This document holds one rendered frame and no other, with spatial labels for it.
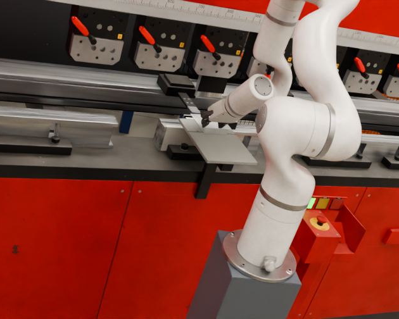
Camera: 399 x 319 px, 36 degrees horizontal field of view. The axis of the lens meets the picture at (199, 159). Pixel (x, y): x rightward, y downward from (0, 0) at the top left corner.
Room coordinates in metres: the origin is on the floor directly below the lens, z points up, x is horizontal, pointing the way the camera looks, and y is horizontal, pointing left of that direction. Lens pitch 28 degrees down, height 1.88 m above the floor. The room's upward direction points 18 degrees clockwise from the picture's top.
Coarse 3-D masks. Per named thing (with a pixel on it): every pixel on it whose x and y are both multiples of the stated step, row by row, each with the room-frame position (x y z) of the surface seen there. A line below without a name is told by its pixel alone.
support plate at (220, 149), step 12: (180, 120) 1.87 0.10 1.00; (192, 120) 1.90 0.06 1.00; (192, 132) 1.81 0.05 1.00; (228, 132) 1.90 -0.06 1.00; (204, 144) 1.76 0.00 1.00; (216, 144) 1.78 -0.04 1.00; (228, 144) 1.81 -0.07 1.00; (240, 144) 1.84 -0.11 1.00; (204, 156) 1.68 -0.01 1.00; (216, 156) 1.70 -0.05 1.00; (228, 156) 1.73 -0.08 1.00; (240, 156) 1.75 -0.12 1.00; (252, 156) 1.78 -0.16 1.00
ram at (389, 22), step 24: (48, 0) 1.62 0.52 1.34; (72, 0) 1.65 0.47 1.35; (96, 0) 1.68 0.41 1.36; (192, 0) 1.83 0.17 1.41; (216, 0) 1.87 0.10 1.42; (240, 0) 1.91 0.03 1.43; (264, 0) 1.95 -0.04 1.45; (360, 0) 2.13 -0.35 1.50; (384, 0) 2.18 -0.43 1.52; (216, 24) 1.88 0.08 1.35; (240, 24) 1.92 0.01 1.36; (360, 24) 2.15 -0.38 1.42; (384, 24) 2.20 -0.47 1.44; (360, 48) 2.17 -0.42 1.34; (384, 48) 2.22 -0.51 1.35
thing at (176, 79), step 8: (160, 80) 2.13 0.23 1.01; (168, 80) 2.10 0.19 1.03; (176, 80) 2.11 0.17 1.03; (184, 80) 2.14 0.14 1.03; (168, 88) 2.07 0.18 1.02; (176, 88) 2.08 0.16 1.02; (184, 88) 2.10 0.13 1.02; (192, 88) 2.12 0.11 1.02; (176, 96) 2.09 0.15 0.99; (184, 96) 2.07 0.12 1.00; (192, 96) 2.12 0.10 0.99; (184, 104) 2.01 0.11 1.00; (192, 104) 2.02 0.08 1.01; (192, 112) 1.96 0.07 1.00
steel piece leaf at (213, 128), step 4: (196, 120) 1.91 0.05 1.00; (200, 120) 1.92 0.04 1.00; (200, 124) 1.89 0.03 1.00; (212, 124) 1.92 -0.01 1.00; (216, 124) 1.93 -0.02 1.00; (204, 128) 1.86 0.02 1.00; (208, 128) 1.84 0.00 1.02; (212, 128) 1.85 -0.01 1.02; (216, 128) 1.85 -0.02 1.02; (220, 128) 1.86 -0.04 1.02; (224, 128) 1.87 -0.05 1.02; (204, 132) 1.84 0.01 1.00; (208, 132) 1.84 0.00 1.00; (212, 132) 1.85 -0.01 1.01; (216, 132) 1.86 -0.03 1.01; (220, 132) 1.87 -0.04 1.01; (224, 132) 1.87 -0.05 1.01
